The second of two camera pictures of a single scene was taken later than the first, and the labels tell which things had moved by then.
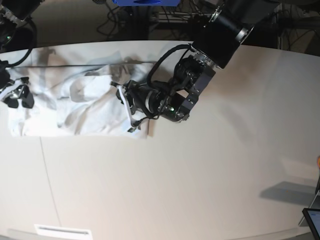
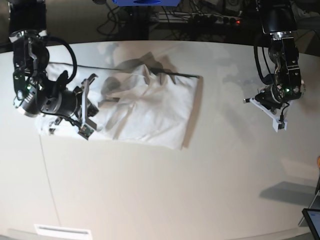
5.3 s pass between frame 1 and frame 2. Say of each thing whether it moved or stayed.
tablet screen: stayed
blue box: stayed
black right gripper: moved
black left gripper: moved
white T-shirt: moved
